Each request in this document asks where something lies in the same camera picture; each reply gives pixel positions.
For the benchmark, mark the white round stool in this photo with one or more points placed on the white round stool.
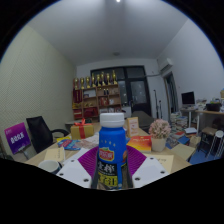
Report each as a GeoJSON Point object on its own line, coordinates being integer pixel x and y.
{"type": "Point", "coordinates": [220, 135]}

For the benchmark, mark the black mug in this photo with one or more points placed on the black mug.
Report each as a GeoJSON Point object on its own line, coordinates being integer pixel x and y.
{"type": "Point", "coordinates": [49, 166]}

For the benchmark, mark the yellow gift box red ribbon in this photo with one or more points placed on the yellow gift box red ribbon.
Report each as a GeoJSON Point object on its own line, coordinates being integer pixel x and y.
{"type": "Point", "coordinates": [81, 130]}

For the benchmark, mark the pink flowers in white pot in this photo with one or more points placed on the pink flowers in white pot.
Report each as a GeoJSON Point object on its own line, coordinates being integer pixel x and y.
{"type": "Point", "coordinates": [159, 131]}

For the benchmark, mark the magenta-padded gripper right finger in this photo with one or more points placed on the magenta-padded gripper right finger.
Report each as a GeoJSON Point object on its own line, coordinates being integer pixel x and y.
{"type": "Point", "coordinates": [150, 170]}

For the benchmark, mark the blue white-capped drink bottle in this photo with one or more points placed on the blue white-capped drink bottle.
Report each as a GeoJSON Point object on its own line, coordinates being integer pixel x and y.
{"type": "Point", "coordinates": [112, 146]}

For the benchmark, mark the black office chair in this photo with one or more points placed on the black office chair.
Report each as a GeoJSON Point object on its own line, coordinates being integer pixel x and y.
{"type": "Point", "coordinates": [39, 133]}

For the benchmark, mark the blue printed book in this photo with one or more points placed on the blue printed book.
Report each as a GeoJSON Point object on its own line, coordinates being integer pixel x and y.
{"type": "Point", "coordinates": [69, 144]}

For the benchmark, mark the cluttered side desk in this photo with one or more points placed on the cluttered side desk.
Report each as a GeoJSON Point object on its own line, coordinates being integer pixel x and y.
{"type": "Point", "coordinates": [208, 111]}

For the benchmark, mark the purple sign board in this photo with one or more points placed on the purple sign board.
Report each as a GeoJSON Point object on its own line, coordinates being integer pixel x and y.
{"type": "Point", "coordinates": [17, 138]}

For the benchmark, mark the beige kraft notebook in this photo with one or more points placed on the beige kraft notebook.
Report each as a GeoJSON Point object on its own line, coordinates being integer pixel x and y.
{"type": "Point", "coordinates": [163, 161]}
{"type": "Point", "coordinates": [55, 154]}

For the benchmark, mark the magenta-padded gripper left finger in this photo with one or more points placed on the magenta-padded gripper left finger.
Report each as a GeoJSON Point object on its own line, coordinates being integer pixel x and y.
{"type": "Point", "coordinates": [74, 171]}

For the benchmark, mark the dark glass door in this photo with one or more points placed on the dark glass door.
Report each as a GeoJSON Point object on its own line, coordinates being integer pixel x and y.
{"type": "Point", "coordinates": [138, 93]}

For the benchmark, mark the orange yellow book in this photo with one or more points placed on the orange yellow book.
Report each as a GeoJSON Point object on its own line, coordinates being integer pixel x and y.
{"type": "Point", "coordinates": [140, 143]}

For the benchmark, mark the standing orange card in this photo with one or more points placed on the standing orange card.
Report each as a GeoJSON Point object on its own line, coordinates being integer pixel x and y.
{"type": "Point", "coordinates": [132, 126]}

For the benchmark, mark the stack of books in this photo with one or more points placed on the stack of books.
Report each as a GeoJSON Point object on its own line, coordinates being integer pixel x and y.
{"type": "Point", "coordinates": [179, 121]}

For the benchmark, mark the wooden shelf unit with trophies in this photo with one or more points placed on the wooden shelf unit with trophies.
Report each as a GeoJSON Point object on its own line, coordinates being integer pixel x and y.
{"type": "Point", "coordinates": [96, 100]}

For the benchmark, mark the black computer monitor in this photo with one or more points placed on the black computer monitor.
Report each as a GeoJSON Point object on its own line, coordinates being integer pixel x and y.
{"type": "Point", "coordinates": [188, 98]}

